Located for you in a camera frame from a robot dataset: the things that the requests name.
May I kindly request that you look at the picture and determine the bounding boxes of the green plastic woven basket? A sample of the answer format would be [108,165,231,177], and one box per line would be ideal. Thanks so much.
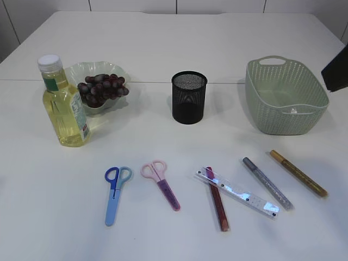
[245,55,329,135]

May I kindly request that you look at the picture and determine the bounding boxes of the silver glitter pen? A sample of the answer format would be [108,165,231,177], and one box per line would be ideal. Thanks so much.
[243,157,294,210]

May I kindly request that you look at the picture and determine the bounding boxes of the gold glitter pen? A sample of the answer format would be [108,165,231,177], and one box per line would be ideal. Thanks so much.
[270,150,328,197]

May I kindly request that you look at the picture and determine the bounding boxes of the yellow tea plastic bottle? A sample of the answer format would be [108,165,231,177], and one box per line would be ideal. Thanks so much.
[38,54,90,147]

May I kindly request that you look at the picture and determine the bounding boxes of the purple artificial grape bunch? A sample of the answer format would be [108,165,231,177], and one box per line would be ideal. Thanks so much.
[77,73,129,108]

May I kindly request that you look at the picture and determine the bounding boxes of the red glitter pen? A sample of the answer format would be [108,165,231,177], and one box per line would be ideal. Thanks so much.
[209,183,229,232]

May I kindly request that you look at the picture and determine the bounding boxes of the pink scissors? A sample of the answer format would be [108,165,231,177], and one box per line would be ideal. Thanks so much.
[140,160,181,212]

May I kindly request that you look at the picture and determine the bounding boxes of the black mesh pen holder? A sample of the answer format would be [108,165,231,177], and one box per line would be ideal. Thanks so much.
[171,71,207,125]

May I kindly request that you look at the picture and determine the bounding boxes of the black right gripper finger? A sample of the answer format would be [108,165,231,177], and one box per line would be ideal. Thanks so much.
[321,45,348,92]

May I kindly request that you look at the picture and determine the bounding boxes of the blue scissors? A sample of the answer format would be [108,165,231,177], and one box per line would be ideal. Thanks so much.
[104,166,132,227]

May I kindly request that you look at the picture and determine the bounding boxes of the clear plastic ruler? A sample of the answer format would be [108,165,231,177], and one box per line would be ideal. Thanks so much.
[195,167,280,220]

